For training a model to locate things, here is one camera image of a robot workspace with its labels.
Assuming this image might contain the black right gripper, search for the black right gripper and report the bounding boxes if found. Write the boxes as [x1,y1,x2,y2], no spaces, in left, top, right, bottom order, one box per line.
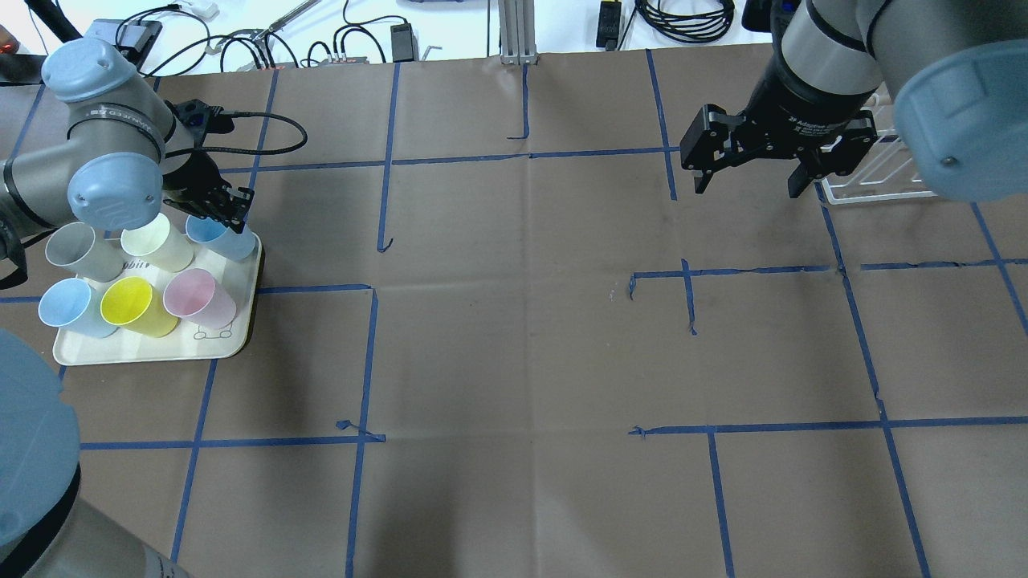
[680,56,877,200]

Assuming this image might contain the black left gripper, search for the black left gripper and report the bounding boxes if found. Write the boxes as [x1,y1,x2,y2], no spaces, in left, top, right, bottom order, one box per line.
[164,153,255,234]

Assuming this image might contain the light blue plastic cup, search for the light blue plastic cup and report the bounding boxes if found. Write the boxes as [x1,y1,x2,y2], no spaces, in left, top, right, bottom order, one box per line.
[185,215,257,261]

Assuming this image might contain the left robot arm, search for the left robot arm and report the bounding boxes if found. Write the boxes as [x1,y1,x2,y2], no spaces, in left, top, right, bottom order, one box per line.
[1,37,254,289]

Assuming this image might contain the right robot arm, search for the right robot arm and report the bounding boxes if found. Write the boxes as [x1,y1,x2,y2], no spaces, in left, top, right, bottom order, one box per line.
[680,1,1027,202]

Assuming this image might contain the cream plastic cup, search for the cream plastic cup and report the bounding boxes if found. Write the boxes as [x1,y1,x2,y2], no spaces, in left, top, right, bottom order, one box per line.
[120,214,195,273]

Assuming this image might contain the pink plastic cup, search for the pink plastic cup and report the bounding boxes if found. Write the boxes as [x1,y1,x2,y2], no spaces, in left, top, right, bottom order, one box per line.
[162,268,236,330]

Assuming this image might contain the yellow plastic cup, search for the yellow plastic cup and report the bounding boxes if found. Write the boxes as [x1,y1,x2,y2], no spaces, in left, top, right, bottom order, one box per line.
[100,277,180,338]

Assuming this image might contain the grey plastic cup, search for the grey plastic cup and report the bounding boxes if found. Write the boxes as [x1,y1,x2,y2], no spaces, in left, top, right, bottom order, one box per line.
[44,222,125,283]

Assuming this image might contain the cream serving tray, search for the cream serving tray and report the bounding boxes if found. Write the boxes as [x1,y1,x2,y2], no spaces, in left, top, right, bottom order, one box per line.
[52,238,262,367]

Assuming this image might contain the black power adapter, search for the black power adapter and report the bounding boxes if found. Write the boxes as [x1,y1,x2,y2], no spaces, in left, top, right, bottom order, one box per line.
[390,22,418,63]
[595,1,622,51]

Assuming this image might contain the black tripod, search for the black tripod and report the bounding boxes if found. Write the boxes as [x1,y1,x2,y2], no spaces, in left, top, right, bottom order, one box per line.
[25,0,82,43]

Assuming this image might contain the white wire cup rack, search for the white wire cup rack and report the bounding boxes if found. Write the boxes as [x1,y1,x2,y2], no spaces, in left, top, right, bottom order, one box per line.
[820,85,935,206]

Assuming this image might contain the coiled black cable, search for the coiled black cable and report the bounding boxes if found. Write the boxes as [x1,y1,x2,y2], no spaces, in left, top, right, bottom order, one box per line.
[634,0,736,43]

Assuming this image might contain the aluminium frame post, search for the aluminium frame post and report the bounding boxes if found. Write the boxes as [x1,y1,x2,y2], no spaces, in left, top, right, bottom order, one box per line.
[498,0,537,65]

